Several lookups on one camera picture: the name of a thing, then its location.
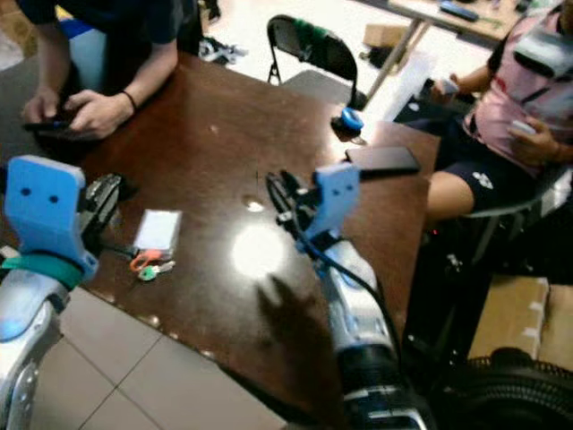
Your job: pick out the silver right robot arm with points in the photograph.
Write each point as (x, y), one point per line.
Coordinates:
(358, 322)

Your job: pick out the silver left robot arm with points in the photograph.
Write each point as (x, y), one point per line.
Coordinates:
(22, 358)

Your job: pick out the person in dark blue shirt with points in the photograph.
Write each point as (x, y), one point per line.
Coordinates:
(98, 112)

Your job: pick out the black phone in person's hands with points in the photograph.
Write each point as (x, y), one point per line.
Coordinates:
(49, 127)

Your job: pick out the small blue round gadget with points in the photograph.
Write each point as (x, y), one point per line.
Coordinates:
(351, 119)

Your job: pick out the black smartphone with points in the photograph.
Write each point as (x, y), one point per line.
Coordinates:
(383, 159)

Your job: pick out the black folding chair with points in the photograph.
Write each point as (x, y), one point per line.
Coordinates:
(313, 49)

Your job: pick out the small cardboard box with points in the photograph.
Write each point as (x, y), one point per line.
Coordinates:
(385, 35)

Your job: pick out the grey office chair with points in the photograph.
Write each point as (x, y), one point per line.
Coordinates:
(515, 204)

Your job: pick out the light wooden table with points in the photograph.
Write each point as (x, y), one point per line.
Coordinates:
(448, 22)

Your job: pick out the large taped cardboard box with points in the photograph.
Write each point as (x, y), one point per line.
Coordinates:
(515, 318)

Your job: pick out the person in pink shirt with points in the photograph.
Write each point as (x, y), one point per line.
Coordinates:
(515, 98)

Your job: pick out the black remote control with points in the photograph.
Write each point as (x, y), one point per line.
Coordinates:
(458, 10)

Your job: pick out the black ribbed round object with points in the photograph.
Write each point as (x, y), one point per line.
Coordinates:
(501, 394)

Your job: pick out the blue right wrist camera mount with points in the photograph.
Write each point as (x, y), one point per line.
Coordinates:
(336, 197)

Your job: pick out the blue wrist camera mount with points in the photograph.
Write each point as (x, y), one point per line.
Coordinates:
(336, 197)
(45, 206)

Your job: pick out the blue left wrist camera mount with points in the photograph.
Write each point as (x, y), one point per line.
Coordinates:
(45, 206)

